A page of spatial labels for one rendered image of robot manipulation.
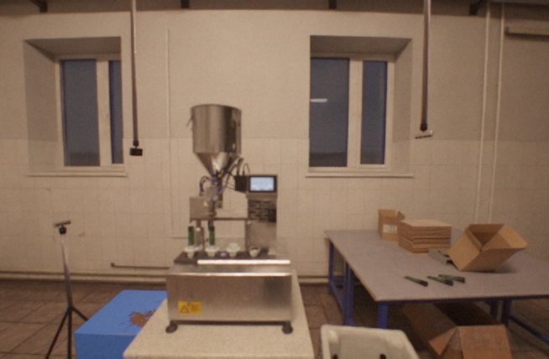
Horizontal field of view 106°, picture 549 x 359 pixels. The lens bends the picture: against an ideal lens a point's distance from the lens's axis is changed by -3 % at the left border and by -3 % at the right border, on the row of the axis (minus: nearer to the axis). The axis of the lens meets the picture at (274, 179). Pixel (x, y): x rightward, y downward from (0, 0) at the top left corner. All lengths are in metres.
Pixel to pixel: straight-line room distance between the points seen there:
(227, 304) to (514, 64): 4.03
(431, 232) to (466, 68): 2.16
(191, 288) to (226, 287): 0.16
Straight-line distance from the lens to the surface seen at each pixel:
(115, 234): 3.35
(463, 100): 3.57
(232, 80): 2.81
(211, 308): 1.20
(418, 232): 2.23
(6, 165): 4.19
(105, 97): 3.84
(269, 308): 1.17
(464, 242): 2.05
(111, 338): 1.68
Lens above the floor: 1.53
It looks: 5 degrees down
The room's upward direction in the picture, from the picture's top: straight up
